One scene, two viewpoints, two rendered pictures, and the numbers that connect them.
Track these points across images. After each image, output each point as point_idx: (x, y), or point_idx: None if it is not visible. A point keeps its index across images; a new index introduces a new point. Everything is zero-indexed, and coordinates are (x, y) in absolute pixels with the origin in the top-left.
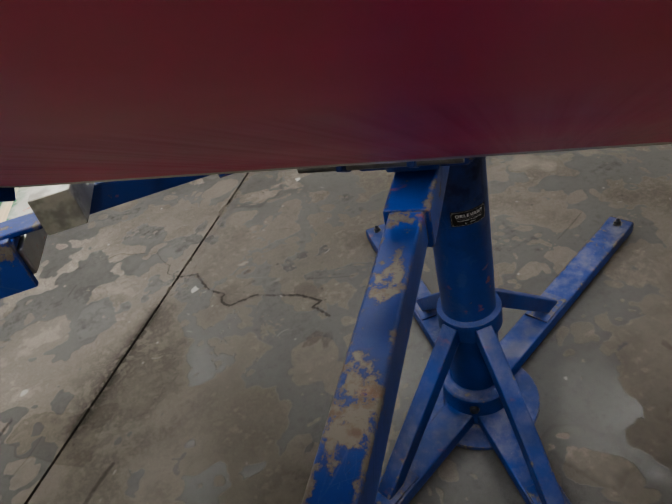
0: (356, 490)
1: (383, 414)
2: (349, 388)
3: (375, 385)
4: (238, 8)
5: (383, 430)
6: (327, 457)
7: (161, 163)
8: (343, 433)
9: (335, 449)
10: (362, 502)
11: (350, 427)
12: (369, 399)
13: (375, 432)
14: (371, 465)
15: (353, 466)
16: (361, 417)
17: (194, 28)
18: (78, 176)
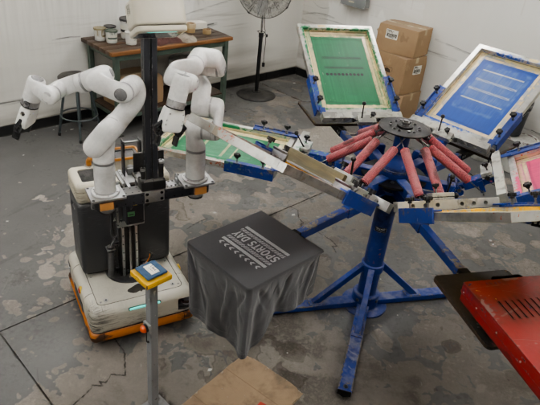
0: (304, 231)
1: (314, 228)
2: (312, 222)
3: (316, 224)
4: None
5: (312, 231)
6: (303, 227)
7: None
8: (307, 226)
9: (304, 227)
10: (304, 233)
11: (308, 226)
12: (313, 225)
13: (311, 228)
14: (308, 231)
15: (305, 229)
16: (311, 226)
17: None
18: None
